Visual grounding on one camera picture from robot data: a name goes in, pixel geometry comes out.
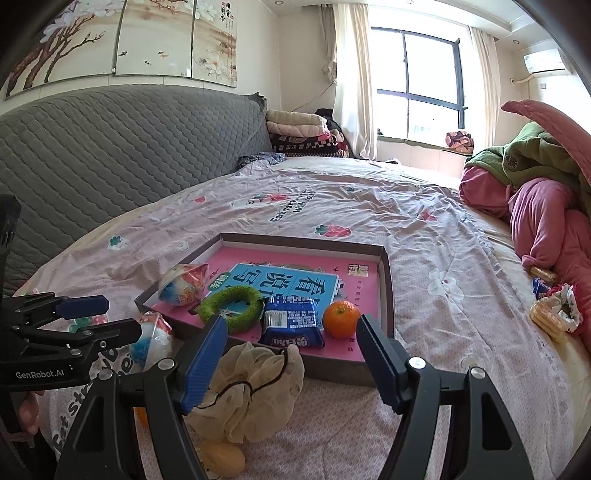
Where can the clear biscuit packet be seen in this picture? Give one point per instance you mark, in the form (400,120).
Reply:
(544,274)

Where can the pink quilt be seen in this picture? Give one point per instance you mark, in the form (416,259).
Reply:
(545,217)

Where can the colourful plastic item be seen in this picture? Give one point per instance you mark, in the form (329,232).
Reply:
(90,321)

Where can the green padded jacket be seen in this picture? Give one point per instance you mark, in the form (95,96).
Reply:
(531,152)

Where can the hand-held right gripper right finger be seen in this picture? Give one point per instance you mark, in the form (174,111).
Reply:
(376,355)

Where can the white air conditioner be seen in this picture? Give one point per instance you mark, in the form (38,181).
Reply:
(547,62)

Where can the white printed plastic bag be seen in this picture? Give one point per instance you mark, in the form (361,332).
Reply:
(78,406)

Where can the grey quilted headboard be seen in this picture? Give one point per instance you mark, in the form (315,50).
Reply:
(115,147)

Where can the beige mesh bath sponge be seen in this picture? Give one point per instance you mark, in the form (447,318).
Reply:
(249,406)

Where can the blue snack packet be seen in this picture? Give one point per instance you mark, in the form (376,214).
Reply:
(291,318)

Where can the person's left hand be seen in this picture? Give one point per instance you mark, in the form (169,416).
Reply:
(28,413)

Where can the dark blue cloth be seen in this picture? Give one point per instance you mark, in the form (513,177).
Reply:
(261,159)

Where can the cream folded blanket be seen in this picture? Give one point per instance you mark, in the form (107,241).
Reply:
(295,122)

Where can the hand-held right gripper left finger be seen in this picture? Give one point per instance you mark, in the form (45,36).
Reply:
(205,360)

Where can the floral wall painting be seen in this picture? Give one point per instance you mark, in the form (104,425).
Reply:
(138,41)

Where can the cream curtain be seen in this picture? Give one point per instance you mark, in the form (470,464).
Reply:
(485,83)
(353,83)

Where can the black cloth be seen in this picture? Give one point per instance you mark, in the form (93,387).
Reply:
(328,119)

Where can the egg-shaped snack packet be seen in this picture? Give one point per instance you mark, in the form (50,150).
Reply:
(180,286)
(150,337)

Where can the black-framed window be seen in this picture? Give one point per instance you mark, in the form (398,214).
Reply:
(425,83)

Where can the small blue packet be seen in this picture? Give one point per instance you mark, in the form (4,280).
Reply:
(540,287)

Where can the frilly colourful scrunchie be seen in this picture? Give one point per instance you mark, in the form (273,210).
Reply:
(571,300)

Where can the dark patterned folded blanket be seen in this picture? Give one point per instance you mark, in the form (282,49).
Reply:
(304,147)

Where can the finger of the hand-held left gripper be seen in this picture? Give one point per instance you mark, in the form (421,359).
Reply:
(106,332)
(85,305)

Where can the orange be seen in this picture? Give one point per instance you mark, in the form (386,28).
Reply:
(341,319)

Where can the pink and blue book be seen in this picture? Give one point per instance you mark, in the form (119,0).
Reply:
(304,261)

